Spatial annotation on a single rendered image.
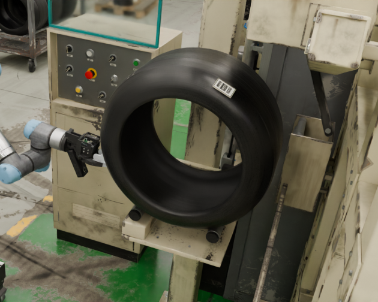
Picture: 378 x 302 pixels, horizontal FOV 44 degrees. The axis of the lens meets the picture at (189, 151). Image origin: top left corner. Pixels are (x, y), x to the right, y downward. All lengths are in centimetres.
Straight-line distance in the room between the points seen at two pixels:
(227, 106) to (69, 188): 153
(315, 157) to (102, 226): 142
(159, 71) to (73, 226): 162
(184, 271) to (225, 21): 115
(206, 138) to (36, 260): 140
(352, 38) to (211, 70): 55
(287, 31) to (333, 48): 14
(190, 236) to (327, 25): 105
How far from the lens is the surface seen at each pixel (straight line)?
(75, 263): 282
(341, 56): 92
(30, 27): 528
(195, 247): 171
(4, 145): 175
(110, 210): 264
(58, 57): 245
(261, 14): 102
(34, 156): 179
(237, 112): 134
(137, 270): 277
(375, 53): 102
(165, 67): 139
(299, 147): 171
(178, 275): 228
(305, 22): 101
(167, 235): 174
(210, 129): 182
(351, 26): 92
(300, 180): 177
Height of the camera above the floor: 190
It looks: 29 degrees down
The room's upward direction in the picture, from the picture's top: 7 degrees clockwise
